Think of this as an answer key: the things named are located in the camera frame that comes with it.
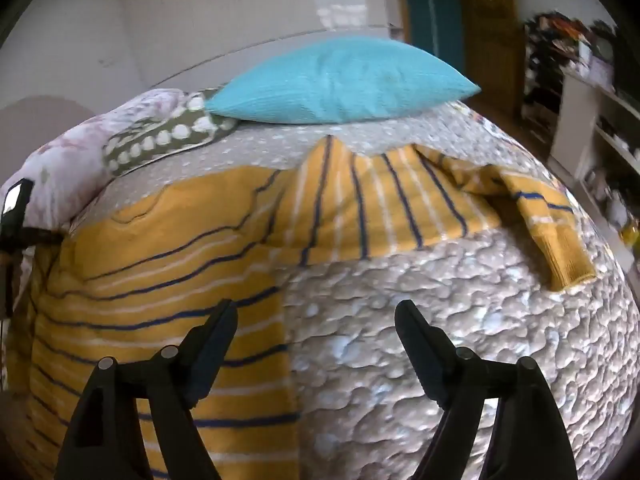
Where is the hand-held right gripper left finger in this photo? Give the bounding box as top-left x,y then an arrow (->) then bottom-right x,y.
54,299 -> 239,480

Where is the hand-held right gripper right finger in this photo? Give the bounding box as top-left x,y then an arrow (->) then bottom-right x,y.
394,300 -> 581,480

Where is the yellow striped sweater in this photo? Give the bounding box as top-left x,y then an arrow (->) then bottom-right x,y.
5,136 -> 598,480

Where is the grey quilted bedspread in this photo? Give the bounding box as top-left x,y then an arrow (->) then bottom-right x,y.
0,100 -> 640,480

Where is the pink floral duvet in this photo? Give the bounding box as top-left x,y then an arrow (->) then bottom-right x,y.
0,88 -> 187,233

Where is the beige rounded headboard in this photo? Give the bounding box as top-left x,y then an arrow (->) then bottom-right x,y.
0,95 -> 98,128

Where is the green polka-dot pillow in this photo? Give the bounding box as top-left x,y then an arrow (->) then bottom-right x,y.
101,89 -> 238,177

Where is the teal pillow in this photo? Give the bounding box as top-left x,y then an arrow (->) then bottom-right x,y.
204,37 -> 482,126

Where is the white cluttered shelf unit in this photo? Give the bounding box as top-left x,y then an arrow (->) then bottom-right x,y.
520,10 -> 640,273

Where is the wooden door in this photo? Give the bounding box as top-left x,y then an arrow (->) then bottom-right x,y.
459,0 -> 527,123

